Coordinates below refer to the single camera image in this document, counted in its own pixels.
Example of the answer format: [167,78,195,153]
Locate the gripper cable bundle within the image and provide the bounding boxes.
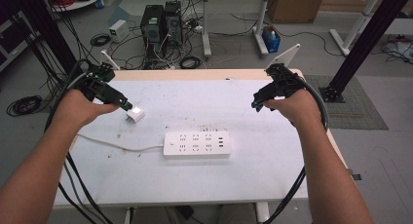
[262,72,329,224]
[43,57,115,224]

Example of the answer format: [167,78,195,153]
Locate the brown cardboard box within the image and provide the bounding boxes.
[267,0,326,24]

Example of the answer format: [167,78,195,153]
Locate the white desk leg frame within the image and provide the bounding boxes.
[328,0,382,57]

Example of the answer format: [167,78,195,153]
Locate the white plug adapter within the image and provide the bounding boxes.
[125,105,146,124]

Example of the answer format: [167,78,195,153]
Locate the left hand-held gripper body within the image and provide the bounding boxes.
[76,50,121,103]

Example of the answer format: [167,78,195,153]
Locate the white power strip cable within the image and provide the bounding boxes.
[76,132,166,153]

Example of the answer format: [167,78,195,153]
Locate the black computer tower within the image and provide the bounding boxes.
[163,0,184,47]
[139,4,166,57]

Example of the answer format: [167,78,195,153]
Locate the coiled black cable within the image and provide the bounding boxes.
[178,56,204,70]
[90,32,112,48]
[6,94,44,118]

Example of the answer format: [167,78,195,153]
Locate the white power strip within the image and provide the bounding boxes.
[163,130,233,160]

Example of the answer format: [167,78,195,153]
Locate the right gripper cable bundle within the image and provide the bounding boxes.
[262,72,329,224]

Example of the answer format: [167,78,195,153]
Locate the blue box with bottle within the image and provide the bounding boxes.
[261,24,282,54]

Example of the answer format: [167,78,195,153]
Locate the person's left hand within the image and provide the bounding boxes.
[52,89,121,131]

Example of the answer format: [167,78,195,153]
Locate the small white box device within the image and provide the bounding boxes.
[108,19,131,44]

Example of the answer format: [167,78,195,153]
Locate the white table mat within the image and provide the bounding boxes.
[53,79,309,208]

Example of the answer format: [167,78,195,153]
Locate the black aluminium frame post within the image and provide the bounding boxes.
[18,0,80,76]
[319,0,413,104]

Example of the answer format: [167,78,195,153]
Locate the grey floor mat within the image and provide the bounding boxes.
[304,74,390,131]

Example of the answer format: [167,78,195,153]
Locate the round white table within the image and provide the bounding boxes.
[41,0,107,13]

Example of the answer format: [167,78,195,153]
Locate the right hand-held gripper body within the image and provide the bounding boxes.
[259,43,307,100]

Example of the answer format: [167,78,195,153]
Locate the left gripper cable bundle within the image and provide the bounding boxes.
[43,57,115,224]

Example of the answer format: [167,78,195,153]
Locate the person's right hand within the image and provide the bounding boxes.
[262,89,323,129]

